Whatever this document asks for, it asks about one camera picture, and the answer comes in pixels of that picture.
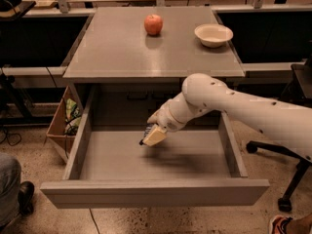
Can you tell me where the black office chair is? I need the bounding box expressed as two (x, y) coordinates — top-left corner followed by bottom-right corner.
(246, 58), (312, 212)

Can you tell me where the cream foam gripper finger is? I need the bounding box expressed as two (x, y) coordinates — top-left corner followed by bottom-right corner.
(143, 124), (167, 146)

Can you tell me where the orange sneaker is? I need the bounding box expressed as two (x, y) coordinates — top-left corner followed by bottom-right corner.
(269, 215), (293, 234)

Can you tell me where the left black drawer handle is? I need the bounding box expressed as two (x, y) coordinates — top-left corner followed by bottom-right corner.
(127, 92), (148, 101)

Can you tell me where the red apple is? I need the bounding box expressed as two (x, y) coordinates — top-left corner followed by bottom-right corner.
(144, 14), (163, 36)

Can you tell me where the right black drawer handle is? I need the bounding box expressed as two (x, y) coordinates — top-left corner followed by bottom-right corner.
(151, 92), (174, 99)

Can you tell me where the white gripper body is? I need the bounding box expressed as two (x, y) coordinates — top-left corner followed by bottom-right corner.
(147, 99), (182, 132)

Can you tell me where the black shoe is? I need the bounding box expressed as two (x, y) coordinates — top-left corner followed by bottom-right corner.
(18, 181), (34, 215)

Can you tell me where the white paper bowl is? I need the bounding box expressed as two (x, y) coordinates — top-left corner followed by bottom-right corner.
(194, 24), (233, 48)

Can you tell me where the wooden crate with bags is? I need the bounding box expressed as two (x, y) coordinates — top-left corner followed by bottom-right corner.
(47, 87), (77, 162)

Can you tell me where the black drawer handle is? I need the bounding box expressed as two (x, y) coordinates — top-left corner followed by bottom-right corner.
(127, 92), (148, 101)
(151, 92), (174, 99)

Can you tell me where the grey drawer cabinet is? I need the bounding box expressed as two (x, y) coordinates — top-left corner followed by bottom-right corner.
(64, 7), (244, 129)

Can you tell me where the green snack bag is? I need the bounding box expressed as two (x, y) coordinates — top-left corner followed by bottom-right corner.
(64, 98), (81, 136)

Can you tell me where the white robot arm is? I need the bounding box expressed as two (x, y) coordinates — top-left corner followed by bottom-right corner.
(141, 73), (312, 161)

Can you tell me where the open grey top drawer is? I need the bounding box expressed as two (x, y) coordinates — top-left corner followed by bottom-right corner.
(41, 87), (269, 209)

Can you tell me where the blue jeans leg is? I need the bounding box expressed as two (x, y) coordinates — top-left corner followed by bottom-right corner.
(0, 153), (21, 226)

